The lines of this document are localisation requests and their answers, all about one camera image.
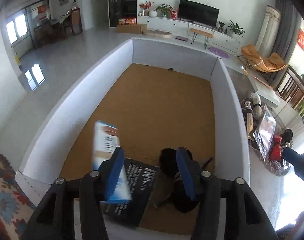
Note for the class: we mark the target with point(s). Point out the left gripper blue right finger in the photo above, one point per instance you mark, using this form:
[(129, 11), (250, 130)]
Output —
[(245, 217)]

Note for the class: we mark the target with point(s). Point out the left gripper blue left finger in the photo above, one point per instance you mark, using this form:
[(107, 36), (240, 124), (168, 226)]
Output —
[(54, 215)]

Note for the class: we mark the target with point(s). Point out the red packet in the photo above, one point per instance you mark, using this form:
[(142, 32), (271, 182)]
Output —
[(276, 153)]

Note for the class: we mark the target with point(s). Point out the black velvet scrunchie with cord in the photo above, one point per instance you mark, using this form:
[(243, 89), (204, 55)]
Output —
[(178, 197)]

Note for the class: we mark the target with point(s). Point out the black printed box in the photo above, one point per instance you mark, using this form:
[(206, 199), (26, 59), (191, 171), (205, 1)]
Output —
[(141, 178)]

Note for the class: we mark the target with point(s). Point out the blue white medicine box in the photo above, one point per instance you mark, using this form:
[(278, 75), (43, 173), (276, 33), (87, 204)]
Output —
[(105, 142)]

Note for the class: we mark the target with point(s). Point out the black velvet pouch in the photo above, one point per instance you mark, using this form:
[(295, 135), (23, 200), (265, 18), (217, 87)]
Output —
[(287, 136)]

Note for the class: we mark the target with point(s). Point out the bag of wooden sticks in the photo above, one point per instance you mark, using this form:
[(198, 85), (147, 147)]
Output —
[(252, 111)]

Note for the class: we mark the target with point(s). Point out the wooden bench with railing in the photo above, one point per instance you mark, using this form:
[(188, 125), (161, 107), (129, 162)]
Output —
[(291, 90)]

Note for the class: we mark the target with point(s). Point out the white flat box on table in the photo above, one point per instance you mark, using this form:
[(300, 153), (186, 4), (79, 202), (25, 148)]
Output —
[(261, 87)]

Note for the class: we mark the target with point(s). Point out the orange lounge chair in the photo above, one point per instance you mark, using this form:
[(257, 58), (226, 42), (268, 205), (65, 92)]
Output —
[(252, 59)]

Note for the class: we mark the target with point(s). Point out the purple round mat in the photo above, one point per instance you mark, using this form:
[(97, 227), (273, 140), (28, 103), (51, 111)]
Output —
[(222, 54)]

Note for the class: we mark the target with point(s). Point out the large white cardboard box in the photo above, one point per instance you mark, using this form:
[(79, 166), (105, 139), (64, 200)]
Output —
[(157, 95)]

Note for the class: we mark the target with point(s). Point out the white tv cabinet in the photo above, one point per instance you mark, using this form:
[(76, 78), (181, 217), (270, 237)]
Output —
[(185, 29)]

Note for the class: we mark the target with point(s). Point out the green potted plant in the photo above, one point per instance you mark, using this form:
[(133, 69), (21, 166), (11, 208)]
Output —
[(235, 30)]

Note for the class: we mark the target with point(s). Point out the small wooden stool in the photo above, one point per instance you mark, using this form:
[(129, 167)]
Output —
[(207, 36)]

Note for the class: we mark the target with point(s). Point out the black flat screen television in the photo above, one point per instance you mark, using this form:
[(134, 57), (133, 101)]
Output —
[(197, 12)]

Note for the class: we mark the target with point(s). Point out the brown cardboard box on floor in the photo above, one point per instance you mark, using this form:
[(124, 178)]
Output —
[(131, 28)]

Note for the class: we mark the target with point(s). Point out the red flowers in white vase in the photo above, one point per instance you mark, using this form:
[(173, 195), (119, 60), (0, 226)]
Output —
[(145, 7)]

